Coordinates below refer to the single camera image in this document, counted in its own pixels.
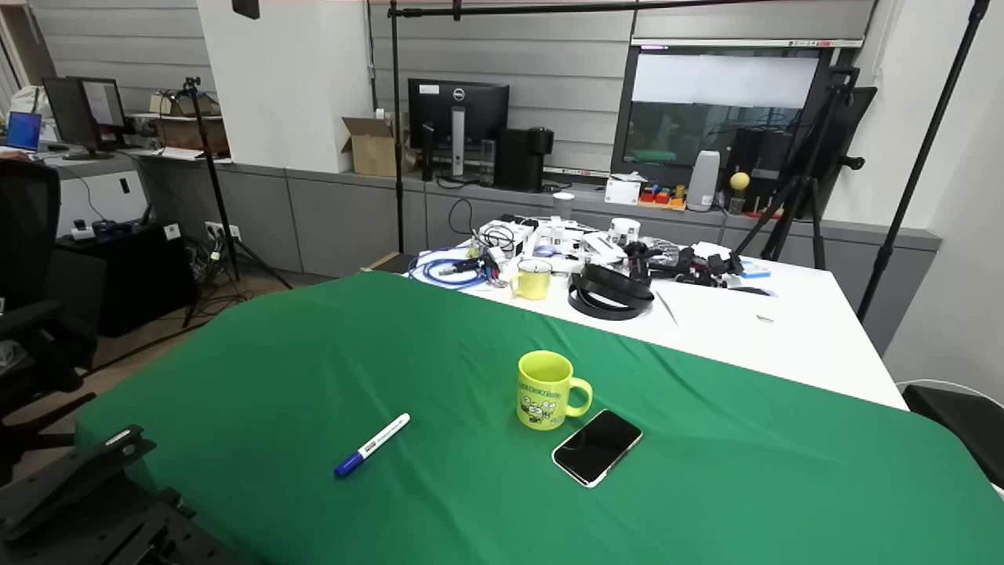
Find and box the cardboard box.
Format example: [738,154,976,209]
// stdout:
[344,115,396,178]

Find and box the black chair right edge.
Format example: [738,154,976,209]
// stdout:
[903,385,1004,491]

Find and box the black coiled cable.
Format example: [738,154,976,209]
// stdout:
[563,260,659,324]

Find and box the black speaker box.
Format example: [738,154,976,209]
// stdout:
[495,128,556,191]

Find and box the small yellow cup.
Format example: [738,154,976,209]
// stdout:
[510,263,553,301]

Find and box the yellow mug cup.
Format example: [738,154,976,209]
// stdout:
[513,347,597,431]

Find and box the blue and white marker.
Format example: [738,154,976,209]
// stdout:
[331,411,409,479]

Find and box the white cylindrical speaker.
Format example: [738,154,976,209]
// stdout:
[688,152,721,209]

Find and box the blue coiled cable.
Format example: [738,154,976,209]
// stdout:
[413,250,495,291]

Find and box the black smartphone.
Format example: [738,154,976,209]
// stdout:
[553,411,644,491]

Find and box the green table cloth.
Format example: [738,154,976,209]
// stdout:
[79,274,1004,565]

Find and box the black computer monitor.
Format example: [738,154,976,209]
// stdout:
[406,77,507,178]

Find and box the black office chair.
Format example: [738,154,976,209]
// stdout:
[0,159,98,482]

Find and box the black camera tripod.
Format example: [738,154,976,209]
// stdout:
[178,76,289,301]

